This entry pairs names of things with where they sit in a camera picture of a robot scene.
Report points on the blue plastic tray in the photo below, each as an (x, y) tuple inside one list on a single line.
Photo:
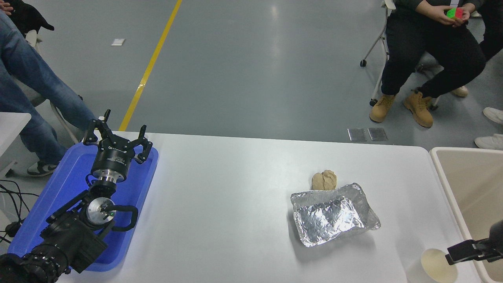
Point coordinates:
[(67, 184)]

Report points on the white frame wheeled chair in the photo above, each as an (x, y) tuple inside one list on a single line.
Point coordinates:
[(363, 62)]

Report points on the black garment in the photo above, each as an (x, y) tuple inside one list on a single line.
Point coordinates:
[(27, 15)]

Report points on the person with tan boots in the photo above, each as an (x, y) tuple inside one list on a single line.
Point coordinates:
[(424, 55)]

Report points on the crumpled tan paper ball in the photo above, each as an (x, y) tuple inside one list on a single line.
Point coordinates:
[(324, 180)]

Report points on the beige shoe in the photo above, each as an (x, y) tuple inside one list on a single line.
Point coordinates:
[(460, 91)]

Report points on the person's hand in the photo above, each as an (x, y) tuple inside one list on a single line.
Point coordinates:
[(4, 8)]

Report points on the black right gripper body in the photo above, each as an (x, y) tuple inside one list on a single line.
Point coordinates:
[(498, 241)]

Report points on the colourful puzzle cube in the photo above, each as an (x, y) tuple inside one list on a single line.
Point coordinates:
[(455, 13)]

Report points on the seated person's right hand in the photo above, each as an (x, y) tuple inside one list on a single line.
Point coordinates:
[(434, 11)]

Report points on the metal floor plate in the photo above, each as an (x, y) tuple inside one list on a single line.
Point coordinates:
[(377, 134), (357, 134)]

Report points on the white paper cup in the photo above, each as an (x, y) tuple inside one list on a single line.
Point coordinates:
[(432, 267)]

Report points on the large pale bin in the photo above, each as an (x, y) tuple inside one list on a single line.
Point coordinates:
[(471, 188)]

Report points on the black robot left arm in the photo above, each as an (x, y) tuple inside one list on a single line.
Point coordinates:
[(74, 236)]

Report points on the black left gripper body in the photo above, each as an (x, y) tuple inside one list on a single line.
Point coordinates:
[(112, 160)]

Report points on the person with white shoes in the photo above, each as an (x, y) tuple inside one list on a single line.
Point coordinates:
[(493, 31)]

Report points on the grey seat wheeled chair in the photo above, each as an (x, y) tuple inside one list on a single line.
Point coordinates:
[(32, 38)]

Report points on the person with sneakers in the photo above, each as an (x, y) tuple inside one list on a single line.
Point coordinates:
[(31, 74)]

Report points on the seated person's left hand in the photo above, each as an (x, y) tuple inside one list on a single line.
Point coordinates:
[(467, 12)]

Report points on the crumpled silver foil tray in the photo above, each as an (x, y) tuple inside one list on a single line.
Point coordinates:
[(330, 216)]

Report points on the small white side table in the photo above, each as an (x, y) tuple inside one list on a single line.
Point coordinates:
[(11, 125)]

